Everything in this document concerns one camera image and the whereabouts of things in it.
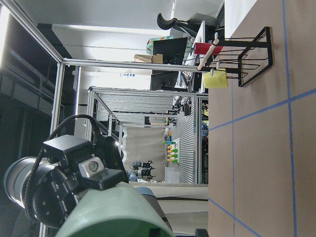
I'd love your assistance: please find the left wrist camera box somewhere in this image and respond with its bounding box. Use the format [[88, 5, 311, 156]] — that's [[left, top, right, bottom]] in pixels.
[[43, 135, 94, 172]]

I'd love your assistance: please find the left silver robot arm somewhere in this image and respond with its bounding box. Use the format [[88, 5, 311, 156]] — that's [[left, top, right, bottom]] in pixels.
[[3, 157, 128, 228]]

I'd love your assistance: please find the pale green plastic cup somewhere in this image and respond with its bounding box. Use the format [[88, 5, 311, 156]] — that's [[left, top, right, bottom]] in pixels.
[[57, 182, 174, 237]]

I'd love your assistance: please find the red cylinder tube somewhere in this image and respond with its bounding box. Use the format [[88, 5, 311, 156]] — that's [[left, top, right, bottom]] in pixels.
[[194, 42, 223, 55]]

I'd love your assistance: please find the yellow green plastic cup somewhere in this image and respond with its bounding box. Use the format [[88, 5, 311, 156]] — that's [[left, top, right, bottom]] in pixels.
[[202, 70, 228, 89]]

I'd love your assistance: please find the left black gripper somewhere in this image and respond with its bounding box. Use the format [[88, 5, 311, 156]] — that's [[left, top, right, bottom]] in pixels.
[[25, 167, 128, 228]]

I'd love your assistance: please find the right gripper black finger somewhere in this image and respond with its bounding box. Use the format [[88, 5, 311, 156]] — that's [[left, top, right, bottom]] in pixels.
[[195, 229, 209, 237]]

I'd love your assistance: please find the black computer monitor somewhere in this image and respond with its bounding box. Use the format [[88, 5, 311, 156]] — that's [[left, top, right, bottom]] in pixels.
[[153, 37, 188, 65]]

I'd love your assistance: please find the black wire cup rack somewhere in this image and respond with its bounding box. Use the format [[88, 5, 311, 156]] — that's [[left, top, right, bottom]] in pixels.
[[197, 26, 273, 87]]

